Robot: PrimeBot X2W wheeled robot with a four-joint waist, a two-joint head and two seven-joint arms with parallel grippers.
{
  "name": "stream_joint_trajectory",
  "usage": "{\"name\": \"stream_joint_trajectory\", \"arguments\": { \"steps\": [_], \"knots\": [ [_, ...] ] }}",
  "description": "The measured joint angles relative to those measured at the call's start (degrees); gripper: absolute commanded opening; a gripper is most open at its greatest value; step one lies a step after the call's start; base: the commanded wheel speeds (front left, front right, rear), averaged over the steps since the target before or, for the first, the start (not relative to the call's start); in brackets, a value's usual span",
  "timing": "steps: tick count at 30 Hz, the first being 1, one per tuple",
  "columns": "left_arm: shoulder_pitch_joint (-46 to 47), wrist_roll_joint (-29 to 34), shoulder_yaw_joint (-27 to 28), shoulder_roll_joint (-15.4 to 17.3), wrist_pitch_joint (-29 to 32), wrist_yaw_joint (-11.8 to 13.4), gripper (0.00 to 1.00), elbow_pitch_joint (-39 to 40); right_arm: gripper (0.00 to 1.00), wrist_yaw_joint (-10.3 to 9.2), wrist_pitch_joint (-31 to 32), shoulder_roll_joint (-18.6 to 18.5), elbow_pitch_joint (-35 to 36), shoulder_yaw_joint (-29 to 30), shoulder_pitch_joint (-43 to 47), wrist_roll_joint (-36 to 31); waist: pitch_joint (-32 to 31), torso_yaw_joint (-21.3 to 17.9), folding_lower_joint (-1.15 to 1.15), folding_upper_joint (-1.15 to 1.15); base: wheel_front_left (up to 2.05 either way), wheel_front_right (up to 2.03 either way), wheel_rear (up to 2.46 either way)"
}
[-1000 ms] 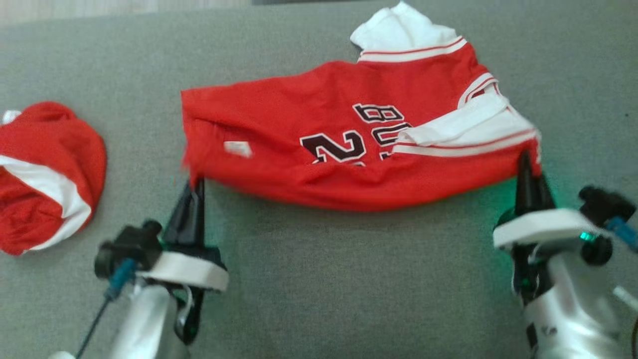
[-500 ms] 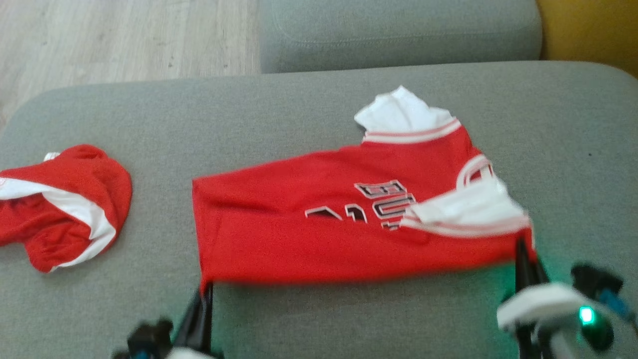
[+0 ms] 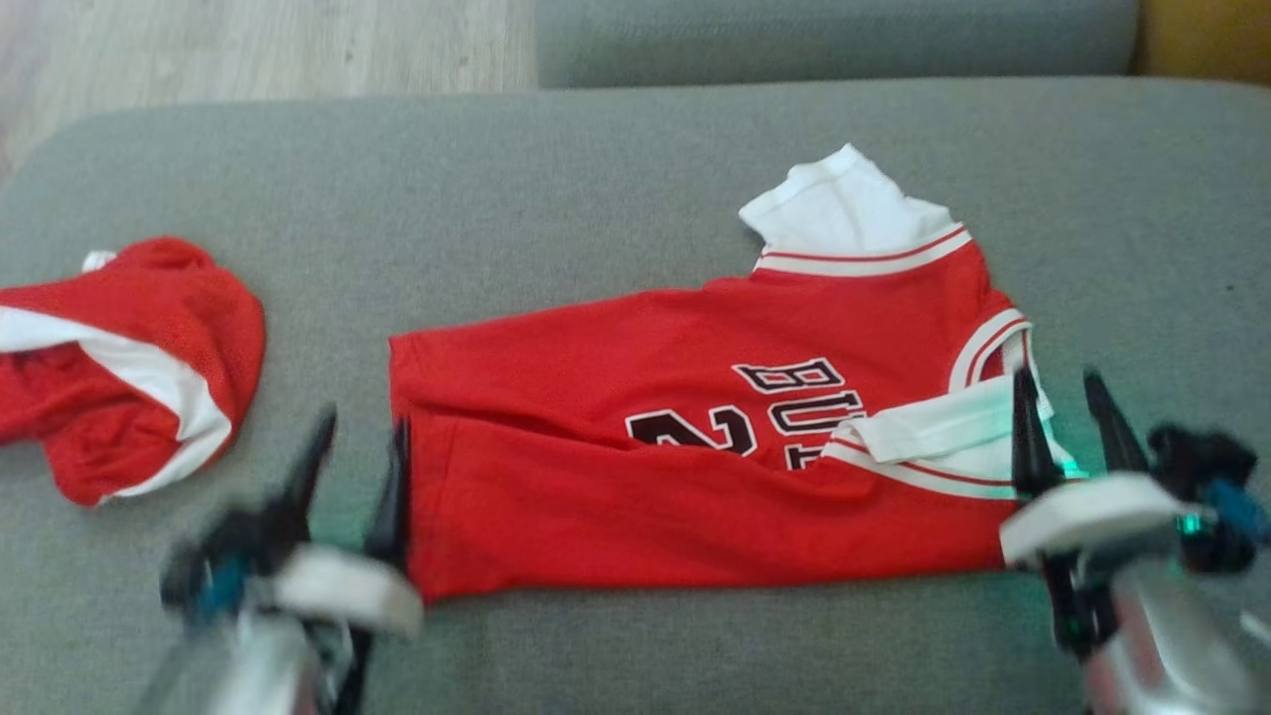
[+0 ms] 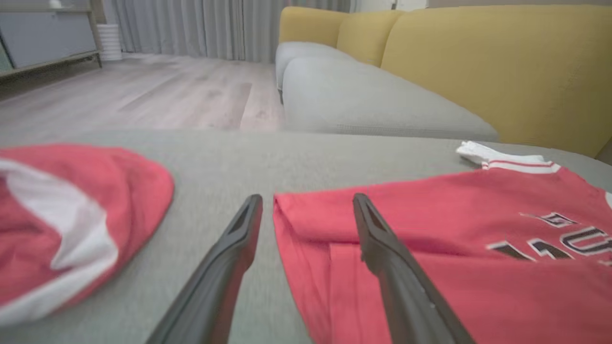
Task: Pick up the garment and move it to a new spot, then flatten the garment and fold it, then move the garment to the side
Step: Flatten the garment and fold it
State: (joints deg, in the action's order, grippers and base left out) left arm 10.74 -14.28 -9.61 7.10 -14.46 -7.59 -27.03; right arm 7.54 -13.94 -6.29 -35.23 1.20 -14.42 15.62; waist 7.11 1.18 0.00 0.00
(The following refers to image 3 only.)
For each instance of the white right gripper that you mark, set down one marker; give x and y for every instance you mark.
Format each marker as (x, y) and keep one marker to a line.
(1087, 516)

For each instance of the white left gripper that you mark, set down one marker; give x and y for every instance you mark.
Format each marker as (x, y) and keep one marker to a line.
(348, 591)

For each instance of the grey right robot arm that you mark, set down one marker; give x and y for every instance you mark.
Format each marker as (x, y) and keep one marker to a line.
(1172, 636)

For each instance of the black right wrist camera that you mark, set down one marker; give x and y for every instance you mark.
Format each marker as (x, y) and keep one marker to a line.
(1206, 457)

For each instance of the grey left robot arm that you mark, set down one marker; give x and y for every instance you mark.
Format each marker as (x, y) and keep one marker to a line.
(238, 665)

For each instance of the red basketball shorts white stripe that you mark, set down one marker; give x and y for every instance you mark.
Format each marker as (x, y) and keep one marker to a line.
(169, 308)

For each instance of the grey fabric sofa cushion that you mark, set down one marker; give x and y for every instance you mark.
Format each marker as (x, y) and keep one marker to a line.
(834, 40)

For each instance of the grey fabric sofa seat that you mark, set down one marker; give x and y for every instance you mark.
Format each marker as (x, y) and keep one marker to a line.
(596, 199)

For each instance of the red basketball jersey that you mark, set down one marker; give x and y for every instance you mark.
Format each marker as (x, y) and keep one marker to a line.
(645, 497)

